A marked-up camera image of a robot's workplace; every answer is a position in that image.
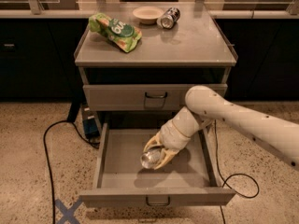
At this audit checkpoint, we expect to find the black cable left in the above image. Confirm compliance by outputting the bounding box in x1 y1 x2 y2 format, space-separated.
42 119 101 224

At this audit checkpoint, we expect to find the blue tape cross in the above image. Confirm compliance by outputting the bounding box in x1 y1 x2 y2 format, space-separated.
55 199 82 224

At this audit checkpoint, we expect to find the dark counter cabinet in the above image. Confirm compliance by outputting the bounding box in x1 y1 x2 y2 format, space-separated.
1 16 299 100

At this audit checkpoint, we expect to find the grey upper drawer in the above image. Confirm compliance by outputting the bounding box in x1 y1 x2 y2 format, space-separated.
82 83 228 112

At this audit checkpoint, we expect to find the green chip bag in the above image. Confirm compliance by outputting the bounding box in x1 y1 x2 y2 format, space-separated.
89 13 142 53

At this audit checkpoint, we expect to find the open grey middle drawer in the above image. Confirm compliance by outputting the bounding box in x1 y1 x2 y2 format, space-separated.
80 124 235 207

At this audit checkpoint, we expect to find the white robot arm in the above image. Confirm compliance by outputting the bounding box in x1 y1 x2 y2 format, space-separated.
141 85 299 170

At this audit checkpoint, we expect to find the dark soda can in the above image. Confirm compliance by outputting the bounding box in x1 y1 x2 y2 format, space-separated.
157 7 180 29

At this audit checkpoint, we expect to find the silver blue redbull can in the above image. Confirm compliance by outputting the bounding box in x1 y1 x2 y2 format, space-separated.
140 148 161 169

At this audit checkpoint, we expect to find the blue power box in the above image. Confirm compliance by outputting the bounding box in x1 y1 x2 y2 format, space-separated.
81 104 100 139

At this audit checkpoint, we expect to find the grey drawer cabinet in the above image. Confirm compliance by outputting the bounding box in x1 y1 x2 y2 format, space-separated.
73 1 239 133

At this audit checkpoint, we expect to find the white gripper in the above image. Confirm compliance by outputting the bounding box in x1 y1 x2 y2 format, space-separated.
143 107 201 170

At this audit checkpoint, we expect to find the beige bowl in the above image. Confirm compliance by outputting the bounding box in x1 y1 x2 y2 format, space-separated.
133 7 164 25

